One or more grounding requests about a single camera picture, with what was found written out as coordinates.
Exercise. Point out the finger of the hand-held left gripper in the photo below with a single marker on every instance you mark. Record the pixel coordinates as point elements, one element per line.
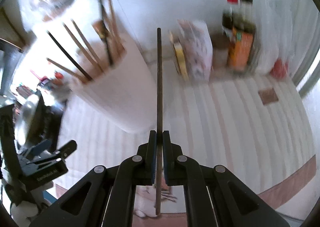
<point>65,149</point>
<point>37,149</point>

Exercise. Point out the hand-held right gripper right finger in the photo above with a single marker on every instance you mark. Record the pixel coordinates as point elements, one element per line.
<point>166,156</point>

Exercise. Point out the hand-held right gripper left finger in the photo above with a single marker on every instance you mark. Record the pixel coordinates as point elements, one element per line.
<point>153,156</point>

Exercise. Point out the white chopstick holder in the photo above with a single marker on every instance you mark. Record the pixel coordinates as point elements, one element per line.
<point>120,96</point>

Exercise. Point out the dark wooden chopstick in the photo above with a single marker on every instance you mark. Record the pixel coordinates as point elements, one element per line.
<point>106,39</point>
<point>67,53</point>
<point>159,79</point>

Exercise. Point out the light wooden chopstick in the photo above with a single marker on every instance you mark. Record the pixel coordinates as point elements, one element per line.
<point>113,19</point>
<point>65,69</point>
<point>80,46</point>
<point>86,41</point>

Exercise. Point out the striped cat printed mat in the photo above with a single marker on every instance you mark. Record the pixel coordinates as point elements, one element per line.
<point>225,129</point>

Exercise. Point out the orange red round object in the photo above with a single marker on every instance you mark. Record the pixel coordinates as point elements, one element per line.
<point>58,76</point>

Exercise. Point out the clear labelled plastic jar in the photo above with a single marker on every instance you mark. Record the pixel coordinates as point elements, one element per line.
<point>197,49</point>

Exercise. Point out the brown jar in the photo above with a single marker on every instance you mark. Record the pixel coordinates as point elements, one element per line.
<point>220,51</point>

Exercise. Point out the orange labelled sauce bottle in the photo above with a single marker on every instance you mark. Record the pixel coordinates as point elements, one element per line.
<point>241,46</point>

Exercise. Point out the dark sauce bottle red cap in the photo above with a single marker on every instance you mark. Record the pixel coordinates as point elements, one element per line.
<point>228,16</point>

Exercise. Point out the white plastic bag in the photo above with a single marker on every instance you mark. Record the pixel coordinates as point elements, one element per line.
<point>272,29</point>

